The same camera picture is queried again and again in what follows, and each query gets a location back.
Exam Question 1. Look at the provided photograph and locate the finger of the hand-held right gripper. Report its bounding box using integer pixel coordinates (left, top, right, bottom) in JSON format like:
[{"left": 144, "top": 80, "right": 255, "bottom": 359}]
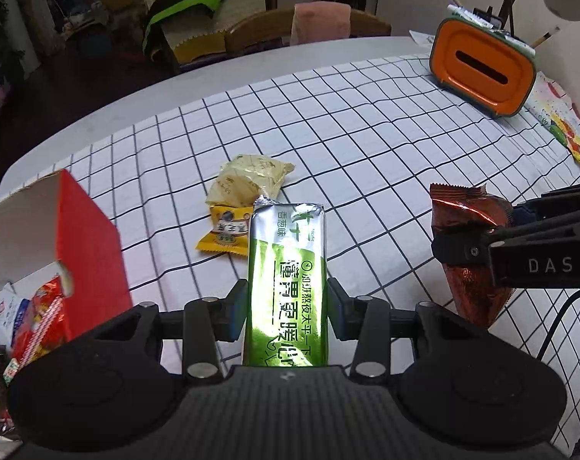
[
  {"left": 432, "top": 227, "right": 495, "bottom": 269},
  {"left": 509, "top": 183, "right": 580, "bottom": 234}
]

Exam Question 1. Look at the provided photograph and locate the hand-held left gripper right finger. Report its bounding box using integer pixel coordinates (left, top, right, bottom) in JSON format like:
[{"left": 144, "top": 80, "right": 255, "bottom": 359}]
[{"left": 328, "top": 278, "right": 468, "bottom": 380}]

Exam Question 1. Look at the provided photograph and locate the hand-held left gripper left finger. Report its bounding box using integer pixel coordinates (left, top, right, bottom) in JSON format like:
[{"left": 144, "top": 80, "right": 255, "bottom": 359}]
[{"left": 105, "top": 278, "right": 249, "bottom": 385}]

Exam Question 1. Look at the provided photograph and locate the copper red foil packet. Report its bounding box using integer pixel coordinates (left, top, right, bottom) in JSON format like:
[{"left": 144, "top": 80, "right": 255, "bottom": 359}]
[{"left": 430, "top": 183, "right": 515, "bottom": 329}]

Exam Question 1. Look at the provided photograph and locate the green foil snack packet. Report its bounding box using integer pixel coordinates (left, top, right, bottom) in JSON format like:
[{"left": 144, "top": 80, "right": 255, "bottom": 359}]
[{"left": 243, "top": 195, "right": 330, "bottom": 367}]

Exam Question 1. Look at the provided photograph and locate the red cardboard box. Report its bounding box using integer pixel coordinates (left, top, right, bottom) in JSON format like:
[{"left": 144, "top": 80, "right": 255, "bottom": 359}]
[{"left": 0, "top": 169, "right": 133, "bottom": 442}]

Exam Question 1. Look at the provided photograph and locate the red and white snack packet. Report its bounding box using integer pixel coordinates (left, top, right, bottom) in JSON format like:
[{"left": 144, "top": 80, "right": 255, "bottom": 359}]
[{"left": 0, "top": 275, "right": 75, "bottom": 370}]

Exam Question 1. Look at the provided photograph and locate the yellow pastry packet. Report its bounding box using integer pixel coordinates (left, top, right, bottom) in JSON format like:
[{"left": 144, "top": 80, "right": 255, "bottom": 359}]
[{"left": 196, "top": 204, "right": 256, "bottom": 256}]

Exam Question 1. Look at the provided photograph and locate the colourful printed paper mat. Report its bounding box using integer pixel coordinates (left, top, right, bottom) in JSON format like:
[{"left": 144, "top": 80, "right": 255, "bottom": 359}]
[{"left": 524, "top": 72, "right": 580, "bottom": 176}]

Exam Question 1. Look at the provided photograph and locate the pale yellow snack packet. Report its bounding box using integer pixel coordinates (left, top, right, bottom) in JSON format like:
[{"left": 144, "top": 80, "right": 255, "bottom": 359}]
[{"left": 204, "top": 154, "right": 295, "bottom": 208}]

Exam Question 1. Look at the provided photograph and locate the white checked tablecloth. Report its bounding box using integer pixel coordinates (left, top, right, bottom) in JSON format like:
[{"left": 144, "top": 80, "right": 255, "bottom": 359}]
[{"left": 62, "top": 55, "right": 580, "bottom": 460}]

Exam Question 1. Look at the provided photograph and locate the orange tissue box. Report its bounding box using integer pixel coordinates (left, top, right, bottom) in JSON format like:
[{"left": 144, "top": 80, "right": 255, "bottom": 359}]
[{"left": 429, "top": 16, "right": 537, "bottom": 118}]

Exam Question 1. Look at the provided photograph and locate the paint brush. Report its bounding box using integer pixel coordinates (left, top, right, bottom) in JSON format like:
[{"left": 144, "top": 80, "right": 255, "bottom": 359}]
[{"left": 532, "top": 26, "right": 561, "bottom": 49}]

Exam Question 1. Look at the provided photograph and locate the pink towel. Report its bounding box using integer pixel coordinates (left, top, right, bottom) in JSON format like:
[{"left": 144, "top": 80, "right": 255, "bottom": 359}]
[{"left": 290, "top": 2, "right": 352, "bottom": 46}]

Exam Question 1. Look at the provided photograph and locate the wooden chair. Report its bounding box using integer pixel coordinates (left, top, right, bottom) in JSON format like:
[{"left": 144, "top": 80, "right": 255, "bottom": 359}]
[{"left": 225, "top": 8, "right": 392, "bottom": 56}]

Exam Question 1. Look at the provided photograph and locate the cream cloth with yellow fringe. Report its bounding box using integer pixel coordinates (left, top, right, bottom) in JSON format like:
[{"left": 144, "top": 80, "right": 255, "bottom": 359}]
[{"left": 172, "top": 0, "right": 266, "bottom": 65}]

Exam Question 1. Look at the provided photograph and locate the black and green jacket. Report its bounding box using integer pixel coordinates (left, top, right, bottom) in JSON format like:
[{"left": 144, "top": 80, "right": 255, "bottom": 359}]
[{"left": 143, "top": 0, "right": 252, "bottom": 58}]

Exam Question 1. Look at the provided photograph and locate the dark leafy plant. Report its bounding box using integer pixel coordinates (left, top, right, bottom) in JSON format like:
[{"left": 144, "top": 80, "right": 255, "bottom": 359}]
[{"left": 0, "top": 0, "right": 29, "bottom": 77}]

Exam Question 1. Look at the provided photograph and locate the black wire frame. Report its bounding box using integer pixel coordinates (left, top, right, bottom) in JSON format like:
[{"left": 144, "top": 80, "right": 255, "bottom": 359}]
[{"left": 534, "top": 287, "right": 580, "bottom": 361}]

